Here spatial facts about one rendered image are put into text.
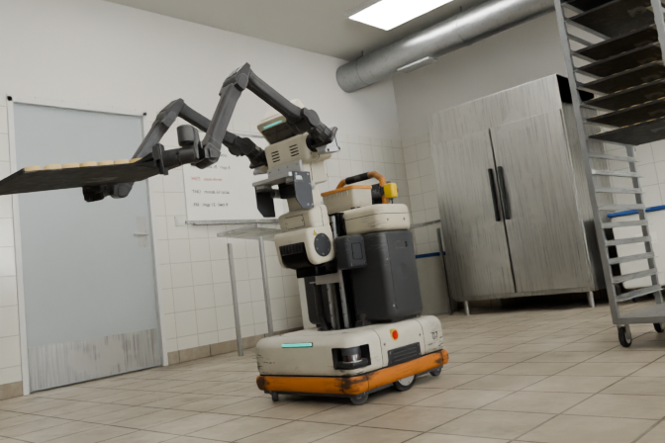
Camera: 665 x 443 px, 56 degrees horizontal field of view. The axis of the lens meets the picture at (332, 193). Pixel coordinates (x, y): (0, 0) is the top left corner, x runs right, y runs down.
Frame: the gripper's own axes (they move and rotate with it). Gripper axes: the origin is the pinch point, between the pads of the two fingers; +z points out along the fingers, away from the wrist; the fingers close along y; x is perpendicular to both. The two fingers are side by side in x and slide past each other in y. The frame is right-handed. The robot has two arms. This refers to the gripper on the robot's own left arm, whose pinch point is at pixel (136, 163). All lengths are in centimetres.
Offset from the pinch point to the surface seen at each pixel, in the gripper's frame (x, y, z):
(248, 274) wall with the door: 370, 60, 12
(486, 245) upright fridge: 384, 74, -211
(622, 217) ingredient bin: 319, 66, -314
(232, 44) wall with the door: 395, -161, -7
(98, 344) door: 268, 86, 118
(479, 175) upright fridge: 386, 7, -218
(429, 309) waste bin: 478, 137, -163
